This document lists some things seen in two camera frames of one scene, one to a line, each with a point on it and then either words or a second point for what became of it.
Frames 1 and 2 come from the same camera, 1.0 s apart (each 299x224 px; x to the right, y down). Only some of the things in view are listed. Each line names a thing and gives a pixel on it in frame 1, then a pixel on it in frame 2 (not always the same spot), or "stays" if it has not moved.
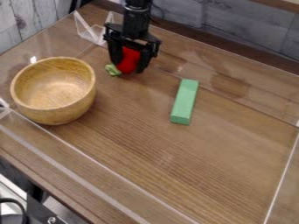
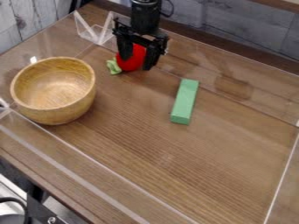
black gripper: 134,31 -> 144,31
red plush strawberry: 129,60 stays
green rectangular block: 184,101 stays
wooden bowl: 52,89 stays
